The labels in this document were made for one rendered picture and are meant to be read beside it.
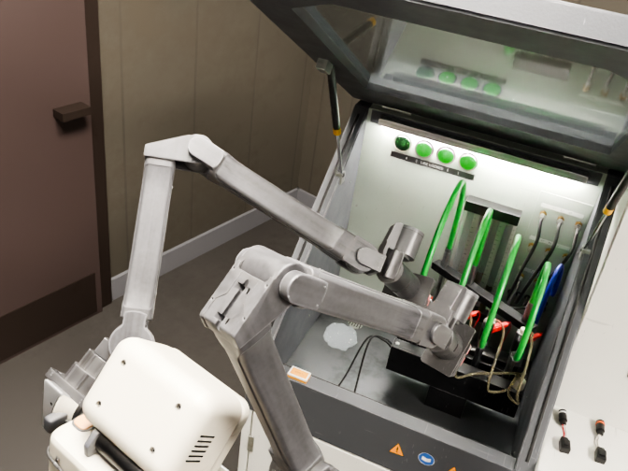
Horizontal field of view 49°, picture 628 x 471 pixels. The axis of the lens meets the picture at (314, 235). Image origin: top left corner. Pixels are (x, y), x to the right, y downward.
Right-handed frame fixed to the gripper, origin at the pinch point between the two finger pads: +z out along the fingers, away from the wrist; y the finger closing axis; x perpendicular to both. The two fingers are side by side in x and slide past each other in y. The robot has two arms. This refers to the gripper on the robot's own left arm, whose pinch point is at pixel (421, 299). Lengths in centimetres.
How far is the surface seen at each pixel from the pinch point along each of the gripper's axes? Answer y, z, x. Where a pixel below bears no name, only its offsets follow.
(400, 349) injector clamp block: 10.6, 23.3, 9.0
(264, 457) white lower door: 37, 26, 48
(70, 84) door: 161, 4, -41
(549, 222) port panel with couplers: -12.4, 30.6, -35.4
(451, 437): -10.7, 18.9, 24.8
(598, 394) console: -35.0, 34.8, 2.6
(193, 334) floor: 145, 107, 23
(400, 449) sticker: 0.1, 19.7, 31.6
